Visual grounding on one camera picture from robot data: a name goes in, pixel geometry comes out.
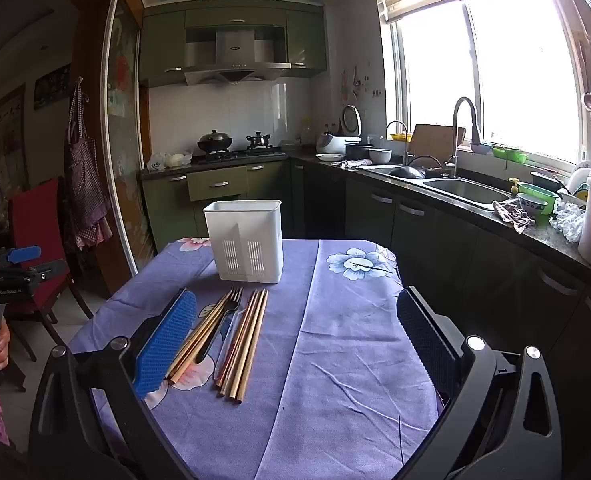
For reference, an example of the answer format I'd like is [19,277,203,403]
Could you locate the green wall cabinets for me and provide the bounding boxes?
[139,2,329,88]

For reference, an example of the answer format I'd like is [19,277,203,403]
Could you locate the framed wall picture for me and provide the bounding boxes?
[0,85,28,191]

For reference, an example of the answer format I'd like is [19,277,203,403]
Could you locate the white plastic bags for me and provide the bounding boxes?
[148,150,193,171]

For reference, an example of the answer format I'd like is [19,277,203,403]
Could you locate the black frying pan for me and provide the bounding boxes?
[389,155,443,181]

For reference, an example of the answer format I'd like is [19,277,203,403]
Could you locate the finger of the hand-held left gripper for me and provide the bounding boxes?
[5,258,69,291]
[0,246,42,266]

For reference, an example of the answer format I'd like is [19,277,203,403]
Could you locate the black plastic fork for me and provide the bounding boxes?
[195,286,244,363]

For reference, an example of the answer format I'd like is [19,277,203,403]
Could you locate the dark wall poster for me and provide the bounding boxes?
[34,63,72,111]

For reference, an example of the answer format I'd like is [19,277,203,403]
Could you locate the wooden chopstick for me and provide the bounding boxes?
[181,292,234,378]
[175,291,231,387]
[229,289,264,400]
[222,289,259,396]
[170,292,229,386]
[168,294,226,381]
[215,290,254,387]
[237,289,270,403]

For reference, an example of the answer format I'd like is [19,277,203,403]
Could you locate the person's left hand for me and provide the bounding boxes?
[0,316,12,372]

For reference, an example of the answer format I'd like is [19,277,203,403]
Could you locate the black wok with lid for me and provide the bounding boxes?
[198,129,234,155]

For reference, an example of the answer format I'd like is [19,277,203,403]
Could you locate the white plate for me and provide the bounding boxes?
[568,160,591,206]

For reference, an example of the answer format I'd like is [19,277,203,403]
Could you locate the white rice cooker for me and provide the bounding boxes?
[316,105,363,155]

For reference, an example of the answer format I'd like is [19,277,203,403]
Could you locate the red wooden chair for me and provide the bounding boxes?
[0,178,93,361]

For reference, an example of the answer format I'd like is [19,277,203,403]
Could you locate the steel range hood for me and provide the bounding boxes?
[184,27,292,86]

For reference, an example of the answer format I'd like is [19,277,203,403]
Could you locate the purple floral tablecloth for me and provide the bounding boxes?
[68,237,449,480]

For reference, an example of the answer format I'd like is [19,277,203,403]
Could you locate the brown dish rag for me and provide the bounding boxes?
[492,200,536,233]

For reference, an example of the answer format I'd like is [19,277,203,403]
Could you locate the crumpled clear plastic bag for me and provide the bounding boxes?
[549,202,586,243]

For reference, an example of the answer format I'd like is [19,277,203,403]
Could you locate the dark base cabinets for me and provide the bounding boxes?
[290,155,591,480]

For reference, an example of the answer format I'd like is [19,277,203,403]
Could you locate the tall chrome faucet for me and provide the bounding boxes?
[445,96,482,179]

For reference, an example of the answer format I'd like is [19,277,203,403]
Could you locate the green plastic basin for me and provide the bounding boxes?
[518,181,561,216]

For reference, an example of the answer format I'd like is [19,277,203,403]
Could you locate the white plastic utensil holder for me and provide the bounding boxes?
[204,200,282,285]

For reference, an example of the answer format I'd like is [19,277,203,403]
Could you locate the wooden cutting board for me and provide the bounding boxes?
[408,124,467,161]

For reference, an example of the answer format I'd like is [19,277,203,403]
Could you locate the checked apron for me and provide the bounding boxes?
[64,77,113,251]

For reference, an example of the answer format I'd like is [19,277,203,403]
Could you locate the blue patterned bowl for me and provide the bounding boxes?
[518,192,549,216]

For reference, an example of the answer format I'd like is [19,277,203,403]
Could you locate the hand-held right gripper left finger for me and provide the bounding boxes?
[28,287,198,480]

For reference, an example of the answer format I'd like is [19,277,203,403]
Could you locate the glass sliding door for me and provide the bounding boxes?
[99,0,157,278]

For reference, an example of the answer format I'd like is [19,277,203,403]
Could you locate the green plastic baskets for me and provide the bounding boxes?
[491,144,529,165]

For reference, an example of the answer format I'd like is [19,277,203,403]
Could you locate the stainless steel sink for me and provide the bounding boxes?
[370,162,513,211]

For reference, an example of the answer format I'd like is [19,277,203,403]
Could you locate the kitchen window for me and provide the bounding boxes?
[390,0,591,166]

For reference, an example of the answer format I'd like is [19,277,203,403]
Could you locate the black gas stove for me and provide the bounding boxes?
[192,146,287,163]

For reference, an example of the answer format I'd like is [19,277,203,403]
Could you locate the clear plastic spoon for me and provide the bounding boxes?
[213,307,240,382]

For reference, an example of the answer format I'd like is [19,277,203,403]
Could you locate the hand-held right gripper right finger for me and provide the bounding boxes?
[396,286,562,480]

